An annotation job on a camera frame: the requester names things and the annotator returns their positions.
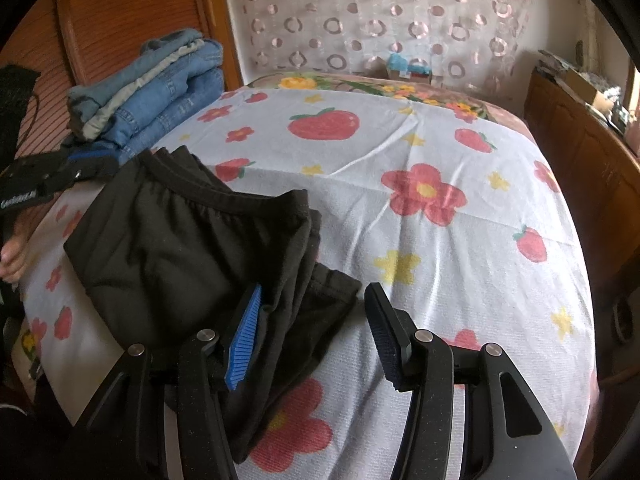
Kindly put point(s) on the pink floral blanket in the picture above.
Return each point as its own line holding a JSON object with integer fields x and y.
{"x": 350, "y": 82}

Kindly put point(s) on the wooden headboard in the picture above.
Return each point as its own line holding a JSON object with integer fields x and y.
{"x": 140, "y": 5}

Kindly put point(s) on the wooden cabinet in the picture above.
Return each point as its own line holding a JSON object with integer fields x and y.
{"x": 575, "y": 160}

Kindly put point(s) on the pile of papers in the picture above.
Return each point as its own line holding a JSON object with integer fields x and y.
{"x": 552, "y": 62}

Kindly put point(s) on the folded faded grey-blue jeans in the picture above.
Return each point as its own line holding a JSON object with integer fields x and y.
{"x": 172, "y": 40}

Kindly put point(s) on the cardboard box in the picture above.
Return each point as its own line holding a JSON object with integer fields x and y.
{"x": 580, "y": 85}

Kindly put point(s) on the blue packet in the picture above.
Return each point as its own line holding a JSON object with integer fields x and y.
{"x": 400, "y": 62}

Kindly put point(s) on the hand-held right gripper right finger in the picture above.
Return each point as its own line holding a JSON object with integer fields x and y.
{"x": 387, "y": 345}

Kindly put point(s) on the circle patterned lace cloth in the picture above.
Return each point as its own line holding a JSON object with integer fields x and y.
{"x": 375, "y": 0}

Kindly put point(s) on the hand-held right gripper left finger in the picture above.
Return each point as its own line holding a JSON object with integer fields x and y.
{"x": 245, "y": 340}

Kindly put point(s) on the folded blue denim jeans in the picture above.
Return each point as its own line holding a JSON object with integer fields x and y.
{"x": 165, "y": 105}

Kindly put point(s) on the dark round object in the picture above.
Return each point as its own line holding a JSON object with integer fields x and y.
{"x": 624, "y": 317}

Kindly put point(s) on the black pants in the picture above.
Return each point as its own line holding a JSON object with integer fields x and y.
{"x": 150, "y": 250}

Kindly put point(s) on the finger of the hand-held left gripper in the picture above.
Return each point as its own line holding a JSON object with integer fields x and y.
{"x": 85, "y": 154}
{"x": 90, "y": 171}

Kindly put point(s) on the person's left hand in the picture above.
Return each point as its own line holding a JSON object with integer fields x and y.
{"x": 12, "y": 260}

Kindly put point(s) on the floral bed sheet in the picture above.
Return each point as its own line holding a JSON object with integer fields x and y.
{"x": 400, "y": 235}

